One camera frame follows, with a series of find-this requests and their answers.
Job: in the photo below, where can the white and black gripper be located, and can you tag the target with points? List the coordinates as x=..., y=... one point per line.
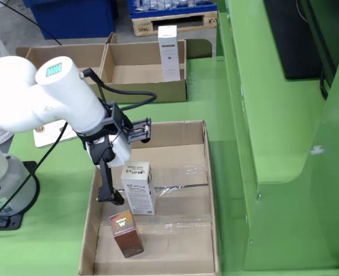
x=120, y=152

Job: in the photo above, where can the cow print hand cream box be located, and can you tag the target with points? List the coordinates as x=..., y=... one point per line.
x=139, y=192

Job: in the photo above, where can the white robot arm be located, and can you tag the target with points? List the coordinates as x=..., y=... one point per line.
x=57, y=97

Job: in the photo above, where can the brown box with W print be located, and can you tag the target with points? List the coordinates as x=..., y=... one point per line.
x=127, y=240

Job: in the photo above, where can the shallow cardboard tray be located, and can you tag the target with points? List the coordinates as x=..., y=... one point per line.
x=172, y=244

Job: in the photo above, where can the open cardboard box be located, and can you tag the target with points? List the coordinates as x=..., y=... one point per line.
x=135, y=57
x=71, y=54

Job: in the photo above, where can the tall white and grey box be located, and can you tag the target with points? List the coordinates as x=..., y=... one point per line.
x=169, y=57

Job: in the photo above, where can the smartphone in clear case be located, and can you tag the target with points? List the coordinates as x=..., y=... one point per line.
x=49, y=135

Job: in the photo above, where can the wooden pallet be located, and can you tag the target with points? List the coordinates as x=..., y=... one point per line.
x=140, y=28

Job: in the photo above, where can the dark green rounded panel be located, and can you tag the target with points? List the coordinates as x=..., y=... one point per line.
x=199, y=49

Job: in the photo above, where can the blue plastic bin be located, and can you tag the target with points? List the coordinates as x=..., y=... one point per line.
x=71, y=20

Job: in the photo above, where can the green metal cabinet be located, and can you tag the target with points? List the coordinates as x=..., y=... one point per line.
x=273, y=129

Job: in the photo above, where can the dark flat panel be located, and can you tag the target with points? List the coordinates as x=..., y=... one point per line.
x=296, y=43

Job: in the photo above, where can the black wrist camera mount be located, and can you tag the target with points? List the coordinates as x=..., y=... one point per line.
x=138, y=132

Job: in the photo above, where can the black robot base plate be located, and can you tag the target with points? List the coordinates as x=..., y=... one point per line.
x=28, y=207

